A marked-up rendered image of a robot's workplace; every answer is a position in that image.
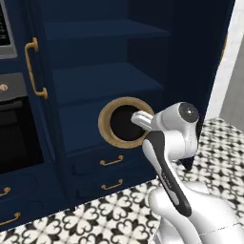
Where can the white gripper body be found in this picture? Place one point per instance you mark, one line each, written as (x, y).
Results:
(141, 118)

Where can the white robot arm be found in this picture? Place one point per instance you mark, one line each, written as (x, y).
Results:
(206, 219)

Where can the tan bowl with black inside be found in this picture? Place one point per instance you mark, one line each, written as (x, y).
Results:
(105, 122)

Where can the navy cabinet shelf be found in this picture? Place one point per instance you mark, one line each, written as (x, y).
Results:
(101, 29)
(105, 82)

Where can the navy cabinet drawer front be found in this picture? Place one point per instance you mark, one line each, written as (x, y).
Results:
(85, 163)
(89, 190)

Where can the navy cabinet door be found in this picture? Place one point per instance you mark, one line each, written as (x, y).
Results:
(41, 133)
(197, 57)

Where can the navy open cabinet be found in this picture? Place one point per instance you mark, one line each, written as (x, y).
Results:
(95, 47)

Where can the black built-in oven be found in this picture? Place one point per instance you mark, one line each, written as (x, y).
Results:
(16, 136)

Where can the round oven knob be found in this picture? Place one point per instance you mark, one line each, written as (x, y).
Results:
(3, 87)

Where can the grey microwave oven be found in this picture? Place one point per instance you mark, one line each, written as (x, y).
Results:
(6, 31)

